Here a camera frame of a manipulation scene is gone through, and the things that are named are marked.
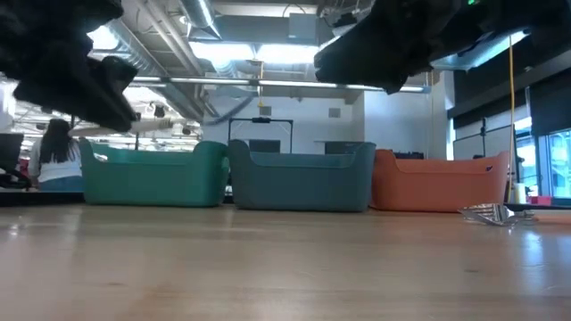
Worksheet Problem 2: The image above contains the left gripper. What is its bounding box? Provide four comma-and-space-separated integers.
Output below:
0, 0, 139, 133

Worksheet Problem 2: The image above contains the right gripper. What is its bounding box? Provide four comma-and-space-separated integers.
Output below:
313, 0, 505, 95

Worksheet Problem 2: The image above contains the orange-handled fork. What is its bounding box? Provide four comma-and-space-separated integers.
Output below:
458, 209, 571, 227

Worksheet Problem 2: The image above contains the person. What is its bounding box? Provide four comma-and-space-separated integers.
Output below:
28, 118, 85, 193

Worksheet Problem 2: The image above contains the green plastic bin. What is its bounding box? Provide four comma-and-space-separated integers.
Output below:
79, 136, 231, 209

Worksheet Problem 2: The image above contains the black monitor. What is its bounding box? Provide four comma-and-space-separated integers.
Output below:
0, 132, 25, 173

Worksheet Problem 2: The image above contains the ceiling light tube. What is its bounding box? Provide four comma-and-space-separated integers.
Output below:
128, 73, 432, 94

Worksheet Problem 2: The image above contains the blue-grey plastic bin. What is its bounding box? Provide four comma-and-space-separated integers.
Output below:
228, 138, 378, 213

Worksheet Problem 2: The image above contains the black tripod stand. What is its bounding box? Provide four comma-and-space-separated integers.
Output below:
472, 117, 492, 161

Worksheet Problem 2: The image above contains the orange plastic bin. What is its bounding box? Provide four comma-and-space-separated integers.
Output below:
369, 148, 513, 214

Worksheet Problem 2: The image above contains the white cup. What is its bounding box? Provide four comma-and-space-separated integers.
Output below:
512, 182, 528, 205

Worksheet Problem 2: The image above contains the black frame stand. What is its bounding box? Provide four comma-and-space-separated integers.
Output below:
228, 116, 294, 155

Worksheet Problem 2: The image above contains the round silver ventilation duct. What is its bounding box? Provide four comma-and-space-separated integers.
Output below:
178, 0, 223, 41

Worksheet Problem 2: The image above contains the black aluminium table frame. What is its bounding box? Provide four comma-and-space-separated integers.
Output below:
0, 187, 571, 220

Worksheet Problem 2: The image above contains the yellow cable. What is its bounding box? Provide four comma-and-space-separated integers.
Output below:
507, 35, 517, 202

